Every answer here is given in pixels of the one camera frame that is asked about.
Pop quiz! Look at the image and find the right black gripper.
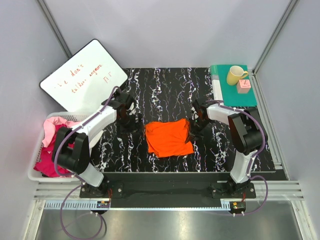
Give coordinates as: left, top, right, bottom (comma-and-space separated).
187, 117, 212, 145

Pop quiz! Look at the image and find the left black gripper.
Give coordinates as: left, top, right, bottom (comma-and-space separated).
116, 113, 144, 141

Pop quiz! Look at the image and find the orange t shirt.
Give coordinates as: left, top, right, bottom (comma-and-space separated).
145, 118, 194, 158

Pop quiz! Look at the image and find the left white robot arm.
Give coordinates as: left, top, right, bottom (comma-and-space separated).
52, 91, 141, 198

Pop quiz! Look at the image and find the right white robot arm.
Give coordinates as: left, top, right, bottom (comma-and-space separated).
185, 99, 268, 199

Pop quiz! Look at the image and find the green book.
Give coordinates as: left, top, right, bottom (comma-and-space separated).
210, 64, 258, 107

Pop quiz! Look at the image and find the black marble pattern mat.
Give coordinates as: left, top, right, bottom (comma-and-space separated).
87, 66, 277, 174

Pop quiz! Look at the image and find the white plastic laundry basket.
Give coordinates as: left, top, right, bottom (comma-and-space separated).
27, 111, 91, 183

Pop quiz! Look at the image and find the white whiteboard with red writing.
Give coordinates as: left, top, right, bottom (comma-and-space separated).
39, 39, 128, 113

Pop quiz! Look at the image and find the pink cube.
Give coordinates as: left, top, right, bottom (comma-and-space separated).
236, 79, 252, 94

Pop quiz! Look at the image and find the yellow mug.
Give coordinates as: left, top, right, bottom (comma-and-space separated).
226, 65, 249, 86

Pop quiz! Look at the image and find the light pink t shirt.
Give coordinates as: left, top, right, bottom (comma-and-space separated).
42, 116, 79, 148

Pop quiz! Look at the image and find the magenta t shirt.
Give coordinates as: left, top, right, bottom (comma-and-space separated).
33, 125, 66, 178

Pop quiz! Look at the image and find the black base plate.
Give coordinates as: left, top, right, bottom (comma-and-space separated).
79, 172, 256, 199

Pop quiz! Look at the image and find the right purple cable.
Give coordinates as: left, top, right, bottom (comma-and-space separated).
207, 99, 269, 216

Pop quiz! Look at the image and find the purple cable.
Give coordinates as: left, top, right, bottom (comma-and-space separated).
207, 99, 269, 216
53, 86, 122, 238

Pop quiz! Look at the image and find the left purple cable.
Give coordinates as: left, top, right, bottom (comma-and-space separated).
53, 86, 122, 238

